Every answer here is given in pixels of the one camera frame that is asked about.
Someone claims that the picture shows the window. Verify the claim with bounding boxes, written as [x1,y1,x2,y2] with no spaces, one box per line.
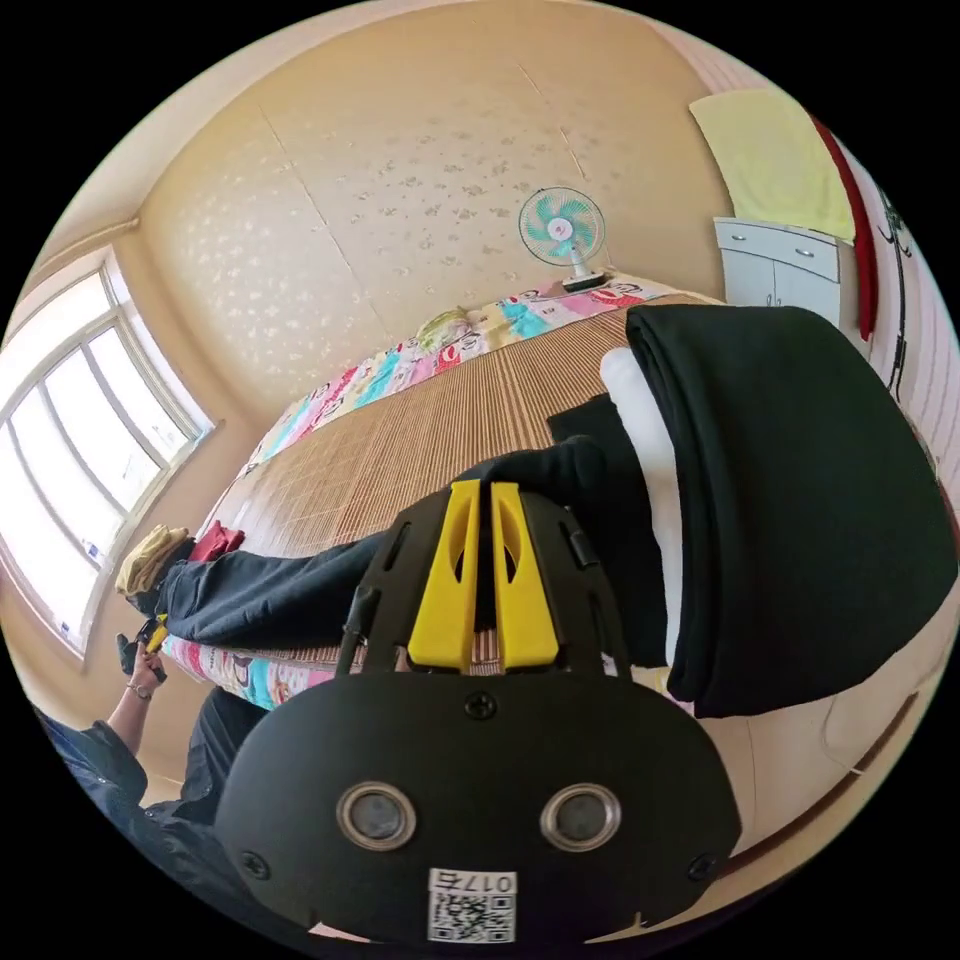
[0,251,217,658]

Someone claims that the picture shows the person's left forearm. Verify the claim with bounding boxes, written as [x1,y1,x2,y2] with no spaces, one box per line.
[107,677,157,753]

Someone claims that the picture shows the red hanging cloth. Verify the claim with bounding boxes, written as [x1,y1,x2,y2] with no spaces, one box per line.
[808,112,880,344]

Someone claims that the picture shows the pale green cloth bundle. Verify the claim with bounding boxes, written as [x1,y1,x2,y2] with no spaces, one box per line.
[414,305,485,352]

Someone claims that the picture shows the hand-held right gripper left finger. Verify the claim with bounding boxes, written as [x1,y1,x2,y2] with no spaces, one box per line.
[407,479,482,670]

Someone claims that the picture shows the black long pants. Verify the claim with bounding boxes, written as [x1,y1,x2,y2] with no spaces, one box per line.
[157,393,673,670]

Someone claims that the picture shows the white cupboard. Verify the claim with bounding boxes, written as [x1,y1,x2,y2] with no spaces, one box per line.
[712,215,858,333]

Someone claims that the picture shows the teal and white fan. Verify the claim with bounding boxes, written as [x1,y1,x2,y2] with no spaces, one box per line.
[516,185,610,295]

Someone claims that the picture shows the pile of yellow and red clothes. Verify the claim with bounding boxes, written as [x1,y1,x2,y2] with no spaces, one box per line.
[114,520,247,599]

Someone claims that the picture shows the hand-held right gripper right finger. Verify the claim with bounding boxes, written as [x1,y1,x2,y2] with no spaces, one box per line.
[490,484,561,670]

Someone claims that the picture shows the pale yellow towel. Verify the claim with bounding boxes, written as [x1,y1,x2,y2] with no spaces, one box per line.
[688,89,858,243]

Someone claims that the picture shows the bed with woven mat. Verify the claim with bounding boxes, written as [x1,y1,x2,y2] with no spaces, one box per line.
[160,273,730,714]

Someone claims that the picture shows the pile of black and white clothes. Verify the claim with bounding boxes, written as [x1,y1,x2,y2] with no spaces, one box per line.
[599,303,960,723]

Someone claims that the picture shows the person's body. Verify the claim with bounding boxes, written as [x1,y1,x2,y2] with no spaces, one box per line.
[33,683,316,955]

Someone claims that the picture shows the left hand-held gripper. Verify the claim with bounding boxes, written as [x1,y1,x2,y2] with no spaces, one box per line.
[114,613,171,685]

